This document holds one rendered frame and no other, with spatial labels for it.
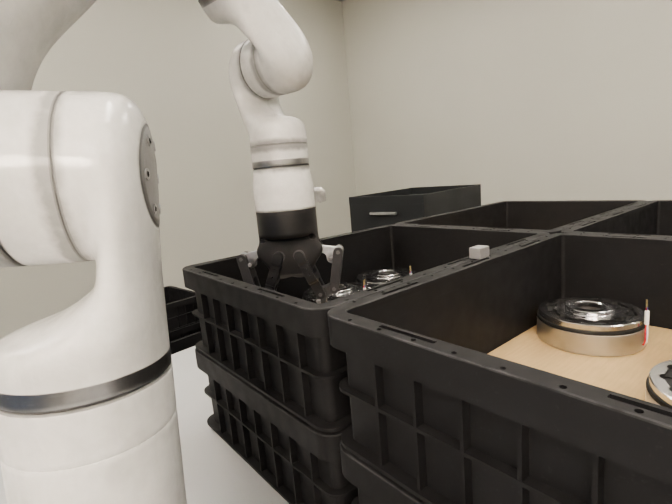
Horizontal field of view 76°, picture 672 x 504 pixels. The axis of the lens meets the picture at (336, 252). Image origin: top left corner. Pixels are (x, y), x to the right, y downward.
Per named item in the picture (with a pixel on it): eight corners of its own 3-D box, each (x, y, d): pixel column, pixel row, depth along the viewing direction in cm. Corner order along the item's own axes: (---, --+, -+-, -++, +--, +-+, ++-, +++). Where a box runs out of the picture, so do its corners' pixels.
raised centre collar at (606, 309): (602, 321, 44) (602, 315, 44) (555, 311, 48) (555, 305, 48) (624, 309, 47) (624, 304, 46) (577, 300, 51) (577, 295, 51)
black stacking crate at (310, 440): (341, 567, 37) (329, 442, 35) (202, 428, 60) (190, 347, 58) (554, 391, 62) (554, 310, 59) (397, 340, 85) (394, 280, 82)
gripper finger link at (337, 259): (334, 246, 53) (323, 291, 55) (348, 250, 53) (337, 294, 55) (335, 243, 56) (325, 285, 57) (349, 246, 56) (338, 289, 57)
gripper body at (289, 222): (244, 208, 51) (253, 285, 53) (315, 203, 50) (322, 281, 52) (259, 203, 58) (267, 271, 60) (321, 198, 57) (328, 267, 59)
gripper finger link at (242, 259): (248, 249, 57) (267, 289, 58) (236, 254, 57) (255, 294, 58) (242, 253, 54) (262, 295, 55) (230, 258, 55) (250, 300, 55)
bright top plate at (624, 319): (618, 340, 40) (618, 333, 40) (520, 316, 49) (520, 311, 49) (661, 313, 46) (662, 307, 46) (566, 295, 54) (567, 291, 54)
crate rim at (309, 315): (319, 341, 33) (316, 312, 33) (180, 285, 56) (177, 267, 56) (554, 249, 58) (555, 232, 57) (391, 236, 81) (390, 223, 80)
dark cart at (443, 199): (430, 380, 210) (421, 195, 194) (359, 358, 241) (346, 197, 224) (484, 337, 254) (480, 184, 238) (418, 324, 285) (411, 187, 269)
